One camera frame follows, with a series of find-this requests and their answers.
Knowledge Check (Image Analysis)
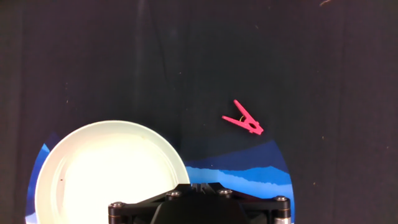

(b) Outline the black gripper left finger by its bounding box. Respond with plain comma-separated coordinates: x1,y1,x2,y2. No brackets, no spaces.
108,183,192,224

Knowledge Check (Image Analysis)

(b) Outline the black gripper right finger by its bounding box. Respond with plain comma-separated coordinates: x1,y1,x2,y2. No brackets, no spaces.
206,182,292,224

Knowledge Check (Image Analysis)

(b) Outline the pink plastic clamp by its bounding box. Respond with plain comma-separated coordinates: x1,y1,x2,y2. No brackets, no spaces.
221,99,264,136

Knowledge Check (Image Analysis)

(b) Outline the pale green round plate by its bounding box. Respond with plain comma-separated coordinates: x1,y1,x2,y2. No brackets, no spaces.
34,120,191,224

